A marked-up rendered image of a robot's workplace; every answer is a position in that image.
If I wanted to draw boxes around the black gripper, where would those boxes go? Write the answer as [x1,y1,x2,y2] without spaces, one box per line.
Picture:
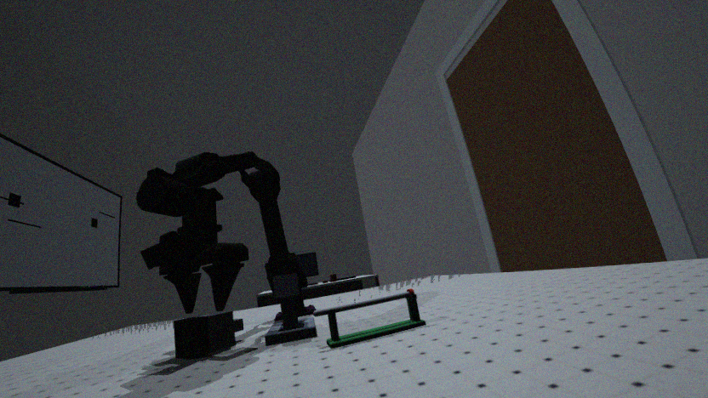
[159,217,248,314]

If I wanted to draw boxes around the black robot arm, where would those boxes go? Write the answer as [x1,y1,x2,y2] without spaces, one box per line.
[137,151,308,313]

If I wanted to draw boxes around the grey pin with red cap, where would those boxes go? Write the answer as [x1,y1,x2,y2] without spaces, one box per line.
[313,288,415,317]

